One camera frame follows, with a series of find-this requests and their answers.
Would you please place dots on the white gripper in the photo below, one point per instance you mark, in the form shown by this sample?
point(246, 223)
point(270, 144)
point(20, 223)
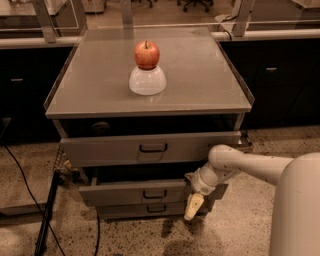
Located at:
point(201, 185)

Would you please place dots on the grey drawer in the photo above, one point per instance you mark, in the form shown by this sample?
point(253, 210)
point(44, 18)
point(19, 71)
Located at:
point(144, 149)
point(141, 210)
point(136, 186)

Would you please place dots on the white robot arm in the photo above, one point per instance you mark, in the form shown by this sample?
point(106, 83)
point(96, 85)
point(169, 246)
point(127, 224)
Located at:
point(295, 228)

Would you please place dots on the grey bottom drawer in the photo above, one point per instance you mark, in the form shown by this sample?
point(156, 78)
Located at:
point(141, 210)

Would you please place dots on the grey top drawer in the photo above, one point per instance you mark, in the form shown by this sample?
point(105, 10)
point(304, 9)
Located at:
point(144, 149)

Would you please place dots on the grey metal drawer cabinet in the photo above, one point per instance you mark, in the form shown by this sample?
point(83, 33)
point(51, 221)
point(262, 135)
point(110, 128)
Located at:
point(147, 96)

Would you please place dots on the white upturned bowl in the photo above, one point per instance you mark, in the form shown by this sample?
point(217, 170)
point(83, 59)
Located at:
point(147, 82)

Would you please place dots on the black metal bar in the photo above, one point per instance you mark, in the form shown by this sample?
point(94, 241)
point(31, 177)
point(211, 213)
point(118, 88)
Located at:
point(47, 215)

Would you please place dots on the red apple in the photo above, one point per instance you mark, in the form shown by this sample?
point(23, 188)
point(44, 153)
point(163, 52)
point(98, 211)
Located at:
point(146, 55)

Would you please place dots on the black office chair base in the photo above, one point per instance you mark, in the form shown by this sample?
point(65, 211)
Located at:
point(207, 4)

